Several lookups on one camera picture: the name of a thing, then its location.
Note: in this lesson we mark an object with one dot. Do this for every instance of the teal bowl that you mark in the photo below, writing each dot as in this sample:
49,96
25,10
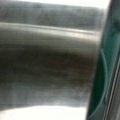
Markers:
105,99

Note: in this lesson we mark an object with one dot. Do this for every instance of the silver toaster oven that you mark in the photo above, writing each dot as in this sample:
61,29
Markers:
49,51

